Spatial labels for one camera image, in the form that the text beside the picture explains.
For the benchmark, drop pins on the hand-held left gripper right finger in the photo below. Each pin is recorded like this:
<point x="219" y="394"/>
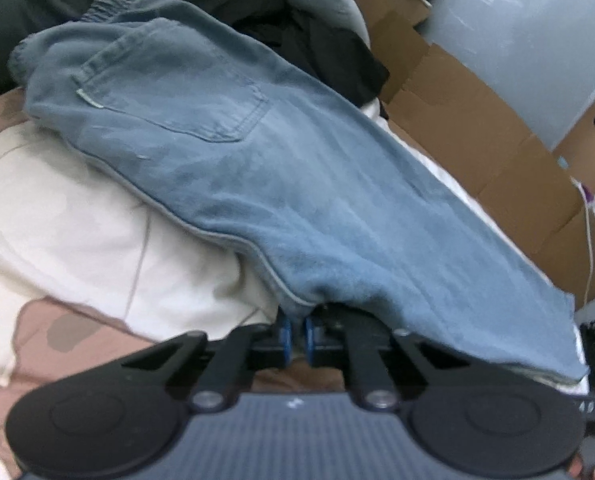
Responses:
<point x="310" y="340"/>

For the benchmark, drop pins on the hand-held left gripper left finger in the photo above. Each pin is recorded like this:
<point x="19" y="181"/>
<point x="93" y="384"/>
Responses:
<point x="285" y="337"/>

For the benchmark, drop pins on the light blue denim jeans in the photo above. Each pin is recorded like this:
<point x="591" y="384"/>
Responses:
<point x="277" y="175"/>

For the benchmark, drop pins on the cream bear print bed sheet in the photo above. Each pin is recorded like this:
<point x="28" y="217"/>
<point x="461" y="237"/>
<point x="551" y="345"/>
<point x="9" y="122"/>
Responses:
<point x="77" y="225"/>

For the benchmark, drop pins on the flat brown cardboard sheet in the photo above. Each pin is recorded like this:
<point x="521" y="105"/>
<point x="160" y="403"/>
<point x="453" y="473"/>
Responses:
<point x="477" y="125"/>

